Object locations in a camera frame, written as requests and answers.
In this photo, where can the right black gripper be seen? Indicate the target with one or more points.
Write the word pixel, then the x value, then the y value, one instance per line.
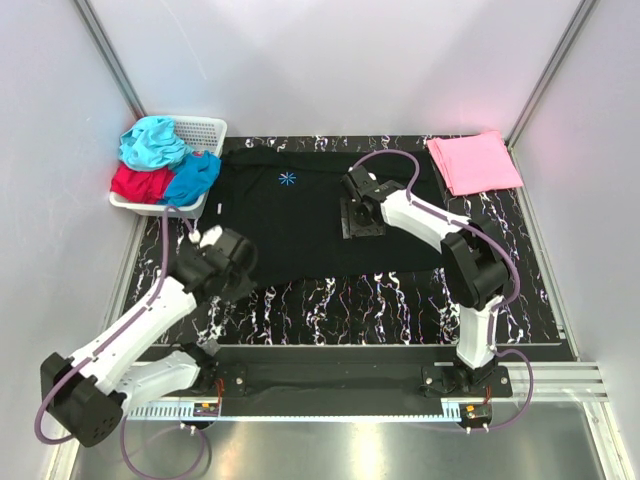
pixel 349 227

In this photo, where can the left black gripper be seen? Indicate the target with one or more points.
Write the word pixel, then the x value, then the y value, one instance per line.
pixel 245 286

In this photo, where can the black t shirt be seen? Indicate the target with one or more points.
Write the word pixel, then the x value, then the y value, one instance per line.
pixel 287 204

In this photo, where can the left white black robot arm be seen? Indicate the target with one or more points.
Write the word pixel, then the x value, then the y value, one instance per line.
pixel 187 285

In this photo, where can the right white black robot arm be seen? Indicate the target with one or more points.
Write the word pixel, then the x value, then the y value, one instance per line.
pixel 476 271

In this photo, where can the black marble pattern mat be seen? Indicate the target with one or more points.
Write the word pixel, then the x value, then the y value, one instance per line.
pixel 381 308

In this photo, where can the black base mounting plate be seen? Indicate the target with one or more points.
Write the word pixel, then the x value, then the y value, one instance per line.
pixel 334 407

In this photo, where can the red t shirt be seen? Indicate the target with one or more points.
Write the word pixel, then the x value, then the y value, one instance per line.
pixel 146 187

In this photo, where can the folded pink t shirt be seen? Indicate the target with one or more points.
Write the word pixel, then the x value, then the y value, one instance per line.
pixel 474 164

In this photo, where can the left orange connector box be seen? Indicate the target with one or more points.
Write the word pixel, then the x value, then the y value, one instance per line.
pixel 206 409

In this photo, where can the orange connector box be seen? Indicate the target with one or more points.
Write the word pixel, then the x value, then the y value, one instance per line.
pixel 477 415
pixel 206 409

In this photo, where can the white plastic basket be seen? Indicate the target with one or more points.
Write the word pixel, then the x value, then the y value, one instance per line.
pixel 200 133

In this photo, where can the light blue t shirt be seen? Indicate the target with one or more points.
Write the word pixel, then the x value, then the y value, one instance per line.
pixel 151 144

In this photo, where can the right orange connector box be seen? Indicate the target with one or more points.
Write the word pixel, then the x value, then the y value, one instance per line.
pixel 477 415

